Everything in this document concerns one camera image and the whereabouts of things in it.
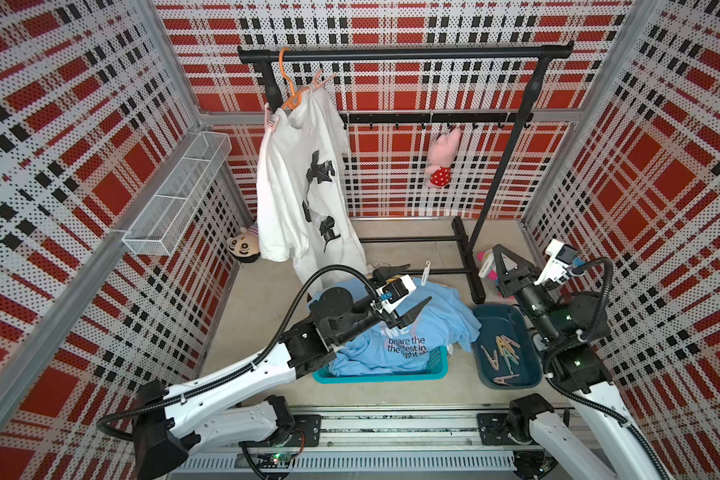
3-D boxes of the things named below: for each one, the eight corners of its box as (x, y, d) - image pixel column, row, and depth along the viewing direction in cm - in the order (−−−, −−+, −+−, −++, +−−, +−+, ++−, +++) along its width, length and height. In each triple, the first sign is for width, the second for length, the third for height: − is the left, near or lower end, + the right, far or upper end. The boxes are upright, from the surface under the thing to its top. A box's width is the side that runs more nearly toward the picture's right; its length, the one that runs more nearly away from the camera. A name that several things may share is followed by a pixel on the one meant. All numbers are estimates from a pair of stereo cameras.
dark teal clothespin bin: (478, 389, 83) (485, 383, 78) (463, 314, 97) (467, 304, 92) (538, 389, 82) (548, 382, 77) (513, 313, 97) (520, 304, 92)
